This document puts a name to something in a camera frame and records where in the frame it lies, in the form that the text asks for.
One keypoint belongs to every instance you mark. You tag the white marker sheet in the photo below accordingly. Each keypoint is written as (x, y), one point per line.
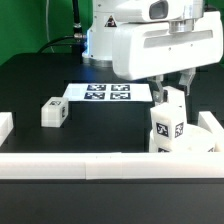
(108, 92)

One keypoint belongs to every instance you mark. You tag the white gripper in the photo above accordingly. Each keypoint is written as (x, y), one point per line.
(156, 37)

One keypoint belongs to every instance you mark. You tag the white left fence bar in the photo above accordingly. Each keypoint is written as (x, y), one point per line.
(6, 125)

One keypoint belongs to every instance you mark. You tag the white front fence bar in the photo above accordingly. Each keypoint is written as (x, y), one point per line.
(97, 166)

